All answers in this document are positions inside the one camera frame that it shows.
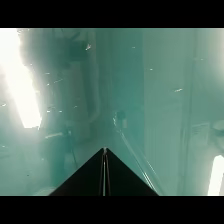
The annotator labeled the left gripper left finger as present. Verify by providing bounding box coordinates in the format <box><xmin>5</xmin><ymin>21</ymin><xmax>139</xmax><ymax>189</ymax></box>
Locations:
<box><xmin>49</xmin><ymin>147</ymin><xmax>105</xmax><ymax>197</ymax></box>

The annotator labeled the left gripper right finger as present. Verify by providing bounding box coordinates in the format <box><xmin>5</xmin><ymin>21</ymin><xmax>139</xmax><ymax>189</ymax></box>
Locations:
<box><xmin>105</xmin><ymin>147</ymin><xmax>160</xmax><ymax>197</ymax></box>

